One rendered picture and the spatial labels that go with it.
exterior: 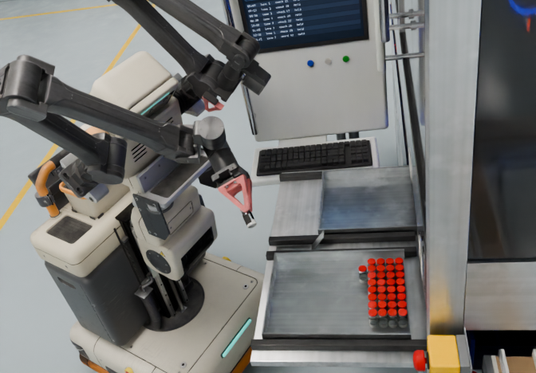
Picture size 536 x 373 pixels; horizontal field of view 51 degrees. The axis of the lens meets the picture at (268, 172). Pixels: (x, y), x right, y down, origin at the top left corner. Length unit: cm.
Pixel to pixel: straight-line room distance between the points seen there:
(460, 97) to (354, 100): 121
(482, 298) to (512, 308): 6
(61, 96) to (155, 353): 131
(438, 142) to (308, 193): 91
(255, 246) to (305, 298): 144
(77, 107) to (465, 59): 73
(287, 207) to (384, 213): 29
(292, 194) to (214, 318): 72
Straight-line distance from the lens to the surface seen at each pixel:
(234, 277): 239
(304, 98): 204
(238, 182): 126
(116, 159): 145
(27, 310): 310
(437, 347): 119
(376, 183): 176
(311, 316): 143
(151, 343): 229
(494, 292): 115
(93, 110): 120
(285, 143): 213
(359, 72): 199
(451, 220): 100
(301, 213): 169
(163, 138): 128
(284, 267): 155
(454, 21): 80
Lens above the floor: 201
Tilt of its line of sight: 37 degrees down
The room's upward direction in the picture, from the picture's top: 12 degrees counter-clockwise
